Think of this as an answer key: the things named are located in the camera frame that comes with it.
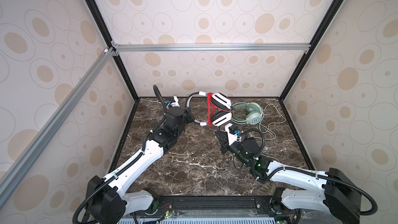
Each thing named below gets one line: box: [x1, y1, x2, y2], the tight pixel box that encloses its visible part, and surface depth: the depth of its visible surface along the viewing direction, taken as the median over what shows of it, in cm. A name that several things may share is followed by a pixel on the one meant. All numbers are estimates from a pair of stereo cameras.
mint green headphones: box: [230, 102, 264, 125], surface depth 105 cm
